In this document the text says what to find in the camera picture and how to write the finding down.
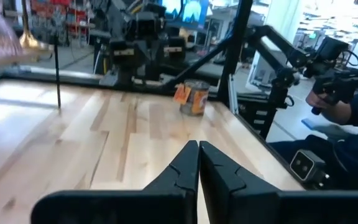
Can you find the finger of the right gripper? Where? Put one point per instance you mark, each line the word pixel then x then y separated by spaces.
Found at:
pixel 158 60
pixel 146 60

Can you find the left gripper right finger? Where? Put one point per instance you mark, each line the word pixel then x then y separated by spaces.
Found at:
pixel 244 202

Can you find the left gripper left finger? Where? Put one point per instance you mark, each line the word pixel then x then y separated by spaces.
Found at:
pixel 166 202

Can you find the tin can with orange label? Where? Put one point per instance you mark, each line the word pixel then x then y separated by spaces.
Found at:
pixel 197 99

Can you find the gold candlestick holder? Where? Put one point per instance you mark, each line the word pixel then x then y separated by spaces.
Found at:
pixel 29 41

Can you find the person's forearm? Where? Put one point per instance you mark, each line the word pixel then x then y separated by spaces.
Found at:
pixel 337 112

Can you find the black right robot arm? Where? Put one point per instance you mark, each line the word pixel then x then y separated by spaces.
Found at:
pixel 148 25

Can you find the blue screen monitor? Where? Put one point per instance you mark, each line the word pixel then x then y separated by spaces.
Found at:
pixel 191 9

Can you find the person's hand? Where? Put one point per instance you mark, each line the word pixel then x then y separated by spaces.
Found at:
pixel 317 101

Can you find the grey depth camera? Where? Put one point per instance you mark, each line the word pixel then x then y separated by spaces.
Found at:
pixel 304 165

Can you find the wooden shelf riser black frame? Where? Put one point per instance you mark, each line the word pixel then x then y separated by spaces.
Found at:
pixel 11 59

